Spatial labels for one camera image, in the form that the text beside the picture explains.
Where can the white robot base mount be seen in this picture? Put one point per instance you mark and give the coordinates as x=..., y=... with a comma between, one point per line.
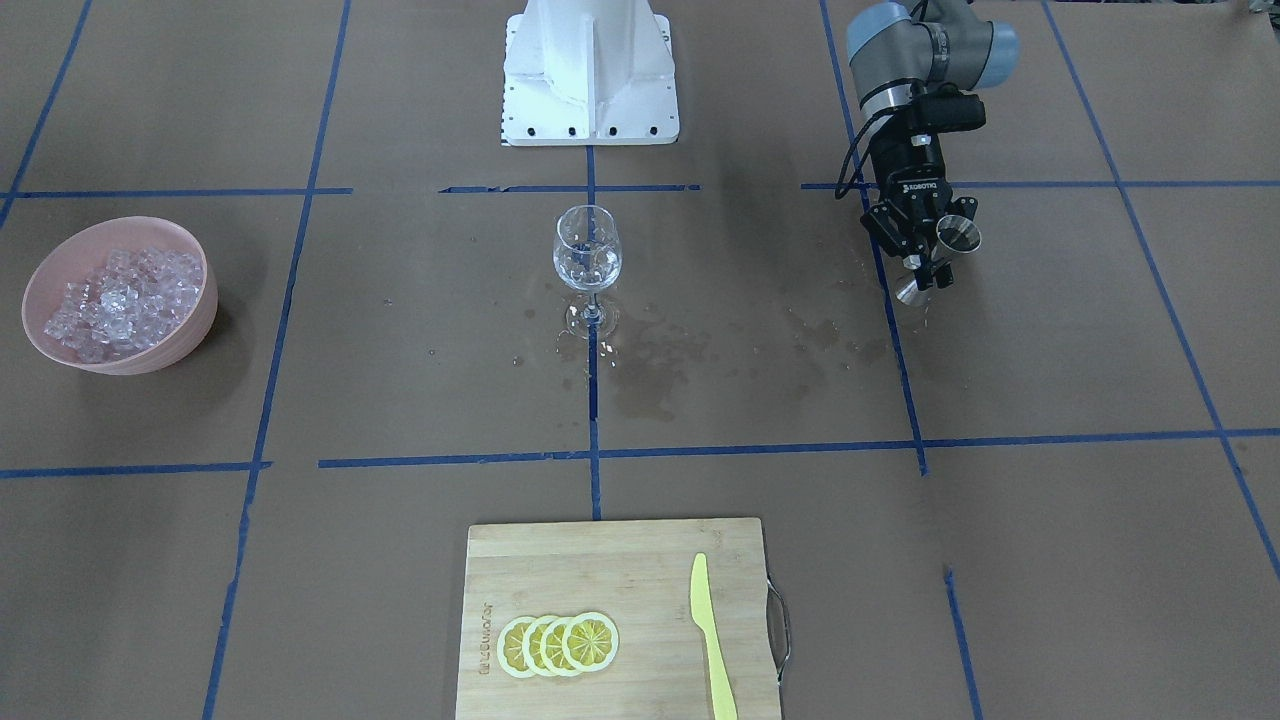
x=589, y=73

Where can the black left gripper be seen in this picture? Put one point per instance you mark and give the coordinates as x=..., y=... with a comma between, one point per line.
x=903, y=166

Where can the bamboo cutting board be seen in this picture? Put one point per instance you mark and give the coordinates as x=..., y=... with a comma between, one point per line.
x=638, y=573

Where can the pink bowl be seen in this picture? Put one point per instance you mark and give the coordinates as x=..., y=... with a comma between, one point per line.
x=73, y=259

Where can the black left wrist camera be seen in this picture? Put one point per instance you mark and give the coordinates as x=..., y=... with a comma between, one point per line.
x=946, y=110

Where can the yellow plastic knife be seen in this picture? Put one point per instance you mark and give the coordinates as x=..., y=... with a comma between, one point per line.
x=722, y=702

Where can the steel jigger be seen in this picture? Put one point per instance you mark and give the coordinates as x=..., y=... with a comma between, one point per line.
x=953, y=236

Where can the pile of clear ice cubes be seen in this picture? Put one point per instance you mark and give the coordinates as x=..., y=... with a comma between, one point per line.
x=130, y=304

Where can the lemon slice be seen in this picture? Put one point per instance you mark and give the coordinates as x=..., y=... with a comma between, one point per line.
x=533, y=641
x=551, y=648
x=590, y=642
x=511, y=655

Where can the clear wine glass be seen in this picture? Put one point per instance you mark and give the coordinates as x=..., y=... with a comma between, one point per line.
x=587, y=257

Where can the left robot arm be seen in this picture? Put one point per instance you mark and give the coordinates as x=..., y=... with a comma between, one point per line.
x=918, y=71

